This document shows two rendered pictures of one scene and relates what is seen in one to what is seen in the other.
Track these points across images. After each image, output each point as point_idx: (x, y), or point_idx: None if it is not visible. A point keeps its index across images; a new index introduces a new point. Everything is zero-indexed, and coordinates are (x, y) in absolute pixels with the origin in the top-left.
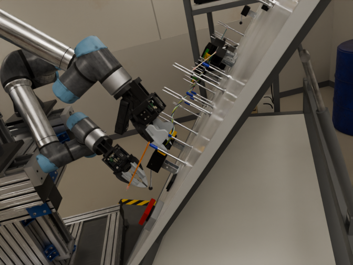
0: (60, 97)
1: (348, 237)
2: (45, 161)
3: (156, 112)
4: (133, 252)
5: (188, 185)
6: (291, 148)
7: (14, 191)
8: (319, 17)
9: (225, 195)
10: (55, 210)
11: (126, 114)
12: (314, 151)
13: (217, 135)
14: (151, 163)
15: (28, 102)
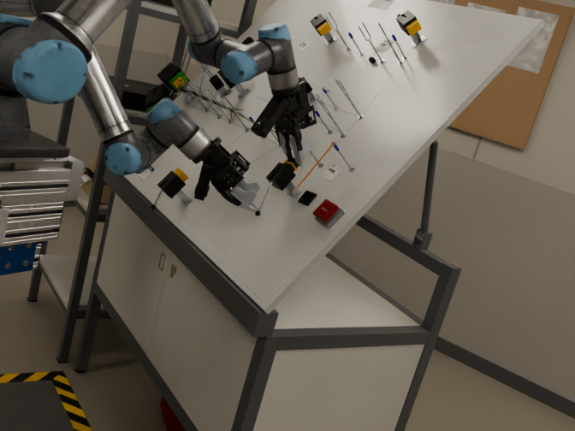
0: (245, 73)
1: (421, 250)
2: (138, 155)
3: (316, 120)
4: (252, 286)
5: (405, 168)
6: None
7: (34, 203)
8: None
9: None
10: (37, 264)
11: (281, 114)
12: None
13: (437, 132)
14: (281, 177)
15: (99, 59)
